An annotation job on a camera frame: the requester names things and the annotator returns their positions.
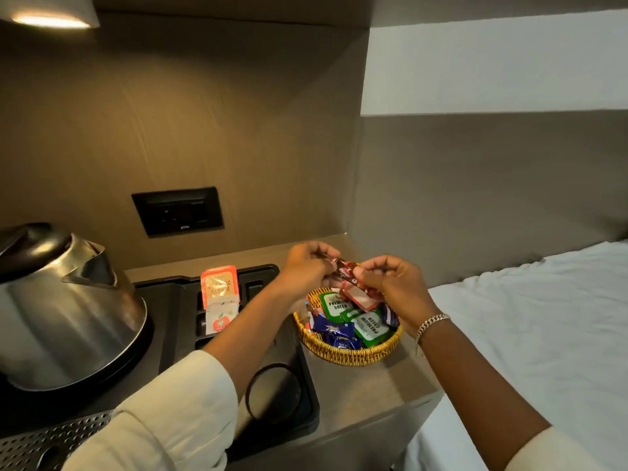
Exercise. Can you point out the under-cabinet light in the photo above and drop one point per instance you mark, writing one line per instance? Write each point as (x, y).
(49, 17)

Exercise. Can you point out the blue foil sachet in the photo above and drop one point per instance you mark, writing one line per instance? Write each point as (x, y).
(333, 327)
(346, 342)

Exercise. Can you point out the person's right fingers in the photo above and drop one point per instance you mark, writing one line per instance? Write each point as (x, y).
(373, 269)

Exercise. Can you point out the red and white sachet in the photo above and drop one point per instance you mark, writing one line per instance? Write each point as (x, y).
(360, 298)

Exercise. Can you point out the person's left forearm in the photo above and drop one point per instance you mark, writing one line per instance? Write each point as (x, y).
(250, 333)

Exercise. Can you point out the person's right forearm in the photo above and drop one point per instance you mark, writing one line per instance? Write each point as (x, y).
(471, 387)

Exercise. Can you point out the black plastic tray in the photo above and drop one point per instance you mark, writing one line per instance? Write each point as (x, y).
(279, 387)

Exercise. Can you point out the white apple tea packet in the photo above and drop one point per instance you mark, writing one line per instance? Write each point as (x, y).
(221, 317)

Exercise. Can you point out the black wall socket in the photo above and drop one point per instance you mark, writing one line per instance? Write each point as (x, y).
(177, 211)

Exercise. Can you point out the person's right hand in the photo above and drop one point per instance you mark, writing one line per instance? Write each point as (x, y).
(400, 289)

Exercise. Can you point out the stainless steel kettle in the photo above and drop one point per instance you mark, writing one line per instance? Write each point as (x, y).
(64, 313)

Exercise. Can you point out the black kettle base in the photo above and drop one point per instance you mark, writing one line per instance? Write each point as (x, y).
(140, 350)

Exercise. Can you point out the person's left hand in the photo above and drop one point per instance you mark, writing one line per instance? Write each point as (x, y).
(304, 272)

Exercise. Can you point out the round wicker basket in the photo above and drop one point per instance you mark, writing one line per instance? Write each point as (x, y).
(343, 355)

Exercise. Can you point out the dark red sachet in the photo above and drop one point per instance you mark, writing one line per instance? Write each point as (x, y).
(345, 272)

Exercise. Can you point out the orange tea bag packet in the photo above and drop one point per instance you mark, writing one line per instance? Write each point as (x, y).
(219, 284)

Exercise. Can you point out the person's left fingers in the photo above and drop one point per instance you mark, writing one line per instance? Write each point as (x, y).
(321, 251)

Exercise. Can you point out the white shirt sleeve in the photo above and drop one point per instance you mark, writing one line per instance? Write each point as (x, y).
(554, 453)
(167, 421)

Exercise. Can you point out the purple striped sachet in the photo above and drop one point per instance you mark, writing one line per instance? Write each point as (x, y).
(391, 316)

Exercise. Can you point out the green tea packet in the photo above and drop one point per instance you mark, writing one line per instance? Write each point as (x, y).
(334, 306)
(371, 327)

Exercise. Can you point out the perforated metal drip plate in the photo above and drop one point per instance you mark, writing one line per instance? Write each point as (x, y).
(44, 443)

